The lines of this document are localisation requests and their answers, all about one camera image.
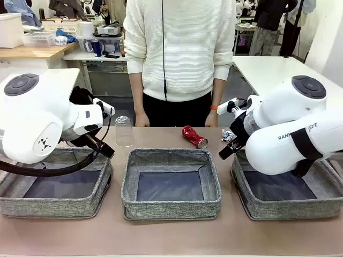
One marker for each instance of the black backpack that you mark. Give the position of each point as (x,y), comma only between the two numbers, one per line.
(81,95)

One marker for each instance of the bystander in blue shirt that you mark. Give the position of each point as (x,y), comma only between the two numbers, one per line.
(24,13)

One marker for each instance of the clear storage bin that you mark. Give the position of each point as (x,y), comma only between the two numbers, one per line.
(112,42)

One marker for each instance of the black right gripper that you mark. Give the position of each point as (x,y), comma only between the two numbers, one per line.
(239,128)

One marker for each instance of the person's left forearm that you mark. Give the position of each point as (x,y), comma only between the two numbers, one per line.
(218,91)

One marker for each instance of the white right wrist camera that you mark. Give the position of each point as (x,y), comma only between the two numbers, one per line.
(226,107)

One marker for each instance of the white blue paper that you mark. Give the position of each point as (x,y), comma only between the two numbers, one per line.
(226,135)

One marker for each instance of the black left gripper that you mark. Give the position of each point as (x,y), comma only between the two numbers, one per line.
(95,142)

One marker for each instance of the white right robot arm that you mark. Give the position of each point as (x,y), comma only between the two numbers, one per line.
(268,150)

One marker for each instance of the white slatted crate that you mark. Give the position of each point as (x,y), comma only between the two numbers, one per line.
(61,26)

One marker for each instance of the black flat device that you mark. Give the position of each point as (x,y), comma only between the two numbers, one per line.
(111,55)

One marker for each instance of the person in white sweater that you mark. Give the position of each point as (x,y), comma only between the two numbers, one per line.
(182,53)

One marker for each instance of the bystander in black trousers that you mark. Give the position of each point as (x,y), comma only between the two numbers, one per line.
(290,34)

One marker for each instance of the crushed red can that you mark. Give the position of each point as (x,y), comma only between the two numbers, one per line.
(194,136)

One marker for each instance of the person's right forearm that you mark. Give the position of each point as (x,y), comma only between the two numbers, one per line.
(137,93)

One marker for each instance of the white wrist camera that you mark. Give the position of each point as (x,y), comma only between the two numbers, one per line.
(226,107)
(105,105)

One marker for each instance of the grey fabric basket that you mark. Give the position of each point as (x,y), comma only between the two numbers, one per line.
(171,210)
(53,207)
(289,208)

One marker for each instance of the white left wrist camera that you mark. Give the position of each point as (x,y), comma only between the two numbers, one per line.
(105,105)

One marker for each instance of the blue bottle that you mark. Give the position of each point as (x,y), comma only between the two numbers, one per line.
(97,48)

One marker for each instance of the orange wristband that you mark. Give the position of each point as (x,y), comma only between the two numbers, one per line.
(213,107)

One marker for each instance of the person's right hand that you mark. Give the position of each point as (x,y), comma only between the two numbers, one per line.
(142,120)

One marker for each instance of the white storage box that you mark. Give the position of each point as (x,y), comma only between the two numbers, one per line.
(10,29)

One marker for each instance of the person's left hand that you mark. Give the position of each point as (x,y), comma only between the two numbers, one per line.
(211,119)

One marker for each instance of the white mesh basket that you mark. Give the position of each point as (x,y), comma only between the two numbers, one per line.
(37,40)

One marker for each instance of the clear plastic cup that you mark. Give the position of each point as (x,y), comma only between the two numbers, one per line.
(124,134)

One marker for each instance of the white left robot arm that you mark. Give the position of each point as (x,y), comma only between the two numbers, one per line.
(32,115)

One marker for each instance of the bystander in dark jacket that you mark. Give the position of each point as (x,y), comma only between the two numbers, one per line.
(268,16)

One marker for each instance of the white headset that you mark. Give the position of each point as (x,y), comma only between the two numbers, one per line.
(108,30)

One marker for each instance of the white table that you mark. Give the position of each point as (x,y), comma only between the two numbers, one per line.
(67,77)
(80,56)
(268,69)

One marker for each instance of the white cylinder container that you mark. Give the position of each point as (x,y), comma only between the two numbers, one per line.
(87,29)

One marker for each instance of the blue cloth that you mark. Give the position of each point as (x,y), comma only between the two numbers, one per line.
(70,38)

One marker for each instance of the wooden table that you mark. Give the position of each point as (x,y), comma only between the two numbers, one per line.
(40,52)

